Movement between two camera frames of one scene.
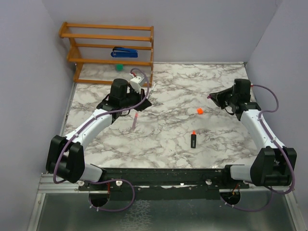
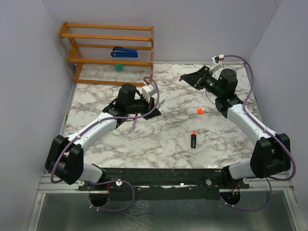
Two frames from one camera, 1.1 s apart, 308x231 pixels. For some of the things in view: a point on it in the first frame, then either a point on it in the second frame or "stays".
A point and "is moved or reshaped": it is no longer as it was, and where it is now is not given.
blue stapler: [118, 52] stays
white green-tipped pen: [151, 91] is moved or reshaped
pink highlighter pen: [134, 121] stays
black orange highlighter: [193, 139] stays
